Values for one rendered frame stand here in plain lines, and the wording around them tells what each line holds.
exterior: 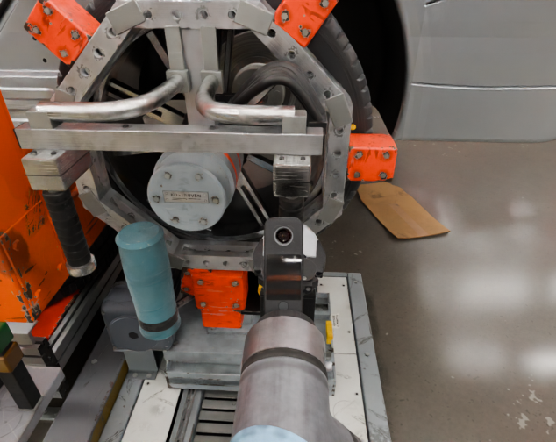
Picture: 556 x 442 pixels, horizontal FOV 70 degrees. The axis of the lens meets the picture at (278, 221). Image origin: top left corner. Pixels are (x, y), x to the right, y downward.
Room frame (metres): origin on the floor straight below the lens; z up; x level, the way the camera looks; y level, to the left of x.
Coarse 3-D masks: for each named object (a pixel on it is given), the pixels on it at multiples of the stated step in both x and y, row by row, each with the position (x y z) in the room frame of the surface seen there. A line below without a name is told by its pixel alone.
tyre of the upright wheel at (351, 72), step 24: (96, 0) 0.80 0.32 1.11; (336, 24) 0.78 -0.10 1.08; (312, 48) 0.77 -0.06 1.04; (336, 48) 0.77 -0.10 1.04; (336, 72) 0.77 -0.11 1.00; (360, 72) 0.77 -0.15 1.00; (360, 96) 0.77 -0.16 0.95; (360, 120) 0.77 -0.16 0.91; (120, 192) 0.80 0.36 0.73; (240, 240) 0.79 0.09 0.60
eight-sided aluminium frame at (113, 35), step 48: (144, 0) 0.70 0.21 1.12; (192, 0) 0.70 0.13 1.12; (240, 0) 0.69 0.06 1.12; (96, 48) 0.72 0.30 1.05; (288, 48) 0.69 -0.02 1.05; (336, 96) 0.68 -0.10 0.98; (336, 144) 0.69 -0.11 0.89; (96, 192) 0.71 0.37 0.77; (336, 192) 0.69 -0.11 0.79; (192, 240) 0.76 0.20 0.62
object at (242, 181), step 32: (128, 64) 0.90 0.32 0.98; (224, 64) 0.80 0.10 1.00; (96, 96) 0.80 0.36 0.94; (128, 96) 0.83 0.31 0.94; (256, 96) 0.80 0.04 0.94; (128, 160) 0.87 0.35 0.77; (256, 160) 0.80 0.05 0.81; (320, 160) 0.83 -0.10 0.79; (128, 192) 0.80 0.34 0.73; (256, 192) 0.81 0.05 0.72; (224, 224) 0.84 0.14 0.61; (256, 224) 0.82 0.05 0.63
